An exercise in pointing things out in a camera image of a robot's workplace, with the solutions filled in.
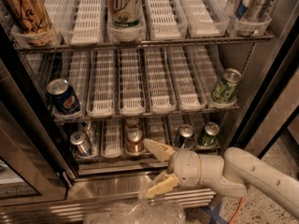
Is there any silver redbull can front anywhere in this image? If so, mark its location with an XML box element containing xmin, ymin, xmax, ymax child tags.
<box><xmin>70</xmin><ymin>131</ymin><xmax>92</xmax><ymax>157</ymax></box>

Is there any copper can front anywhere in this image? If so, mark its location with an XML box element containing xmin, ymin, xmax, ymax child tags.
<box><xmin>126</xmin><ymin>128</ymin><xmax>144</xmax><ymax>154</ymax></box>

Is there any copper can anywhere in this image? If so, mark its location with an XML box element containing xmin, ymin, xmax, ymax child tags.
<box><xmin>124</xmin><ymin>118</ymin><xmax>141</xmax><ymax>131</ymax></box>
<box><xmin>126</xmin><ymin>128</ymin><xmax>144</xmax><ymax>154</ymax></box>

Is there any clear plastic bag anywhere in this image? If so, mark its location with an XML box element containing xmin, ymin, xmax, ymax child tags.
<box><xmin>83</xmin><ymin>201</ymin><xmax>186</xmax><ymax>224</ymax></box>

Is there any orange la croix can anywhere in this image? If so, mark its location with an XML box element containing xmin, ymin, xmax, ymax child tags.
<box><xmin>1</xmin><ymin>0</ymin><xmax>55</xmax><ymax>47</ymax></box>

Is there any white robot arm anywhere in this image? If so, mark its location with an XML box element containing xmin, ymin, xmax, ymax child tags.
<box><xmin>139</xmin><ymin>139</ymin><xmax>299</xmax><ymax>218</ymax></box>

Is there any green can bottom shelf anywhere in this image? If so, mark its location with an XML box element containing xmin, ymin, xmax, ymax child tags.
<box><xmin>197</xmin><ymin>122</ymin><xmax>220</xmax><ymax>147</ymax></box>

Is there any blue silver tall can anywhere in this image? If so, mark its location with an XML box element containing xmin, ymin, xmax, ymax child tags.
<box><xmin>225</xmin><ymin>0</ymin><xmax>271</xmax><ymax>22</ymax></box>

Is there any green can middle shelf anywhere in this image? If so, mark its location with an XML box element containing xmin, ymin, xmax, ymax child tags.
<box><xmin>211</xmin><ymin>68</ymin><xmax>242</xmax><ymax>104</ymax></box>

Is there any green 7up can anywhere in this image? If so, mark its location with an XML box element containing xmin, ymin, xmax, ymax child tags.
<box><xmin>107</xmin><ymin>0</ymin><xmax>141</xmax><ymax>28</ymax></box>

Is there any top wire shelf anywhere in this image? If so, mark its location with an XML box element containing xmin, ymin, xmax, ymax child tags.
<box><xmin>16</xmin><ymin>32</ymin><xmax>274</xmax><ymax>54</ymax></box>

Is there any wire shelf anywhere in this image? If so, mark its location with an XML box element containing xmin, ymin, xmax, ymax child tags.
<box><xmin>50</xmin><ymin>105</ymin><xmax>241</xmax><ymax>124</ymax></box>
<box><xmin>73</xmin><ymin>145</ymin><xmax>222</xmax><ymax>165</ymax></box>
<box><xmin>16</xmin><ymin>32</ymin><xmax>274</xmax><ymax>54</ymax></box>

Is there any middle wire shelf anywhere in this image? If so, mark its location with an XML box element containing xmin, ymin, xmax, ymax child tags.
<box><xmin>50</xmin><ymin>105</ymin><xmax>241</xmax><ymax>124</ymax></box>

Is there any copper can rear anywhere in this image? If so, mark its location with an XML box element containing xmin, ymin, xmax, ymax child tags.
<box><xmin>124</xmin><ymin>118</ymin><xmax>141</xmax><ymax>131</ymax></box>

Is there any blue pepsi can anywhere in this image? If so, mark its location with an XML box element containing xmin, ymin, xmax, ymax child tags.
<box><xmin>47</xmin><ymin>78</ymin><xmax>80</xmax><ymax>115</ymax></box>

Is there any orange cable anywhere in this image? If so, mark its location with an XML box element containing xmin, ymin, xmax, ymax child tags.
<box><xmin>228</xmin><ymin>197</ymin><xmax>246</xmax><ymax>224</ymax></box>

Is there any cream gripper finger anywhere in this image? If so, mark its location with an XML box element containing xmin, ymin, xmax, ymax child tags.
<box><xmin>143</xmin><ymin>138</ymin><xmax>175</xmax><ymax>162</ymax></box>
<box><xmin>143</xmin><ymin>171</ymin><xmax>179</xmax><ymax>199</ymax></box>

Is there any bottom wire shelf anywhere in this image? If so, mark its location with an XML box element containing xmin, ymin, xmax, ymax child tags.
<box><xmin>73</xmin><ymin>145</ymin><xmax>222</xmax><ymax>165</ymax></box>

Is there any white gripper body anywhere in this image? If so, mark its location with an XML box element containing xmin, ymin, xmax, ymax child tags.
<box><xmin>167</xmin><ymin>150</ymin><xmax>200</xmax><ymax>188</ymax></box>

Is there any fridge door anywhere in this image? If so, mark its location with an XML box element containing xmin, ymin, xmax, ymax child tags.
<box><xmin>221</xmin><ymin>8</ymin><xmax>299</xmax><ymax>158</ymax></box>

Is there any silver redbull can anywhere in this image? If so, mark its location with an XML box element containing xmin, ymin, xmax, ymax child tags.
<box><xmin>78</xmin><ymin>121</ymin><xmax>96</xmax><ymax>145</ymax></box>
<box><xmin>70</xmin><ymin>131</ymin><xmax>92</xmax><ymax>157</ymax></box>

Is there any green can shelf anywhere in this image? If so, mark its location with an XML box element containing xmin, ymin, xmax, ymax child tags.
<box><xmin>197</xmin><ymin>122</ymin><xmax>220</xmax><ymax>147</ymax></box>
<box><xmin>211</xmin><ymin>68</ymin><xmax>242</xmax><ymax>104</ymax></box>

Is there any silver redbull can rear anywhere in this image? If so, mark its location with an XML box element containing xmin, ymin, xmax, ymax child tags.
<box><xmin>78</xmin><ymin>121</ymin><xmax>96</xmax><ymax>145</ymax></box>

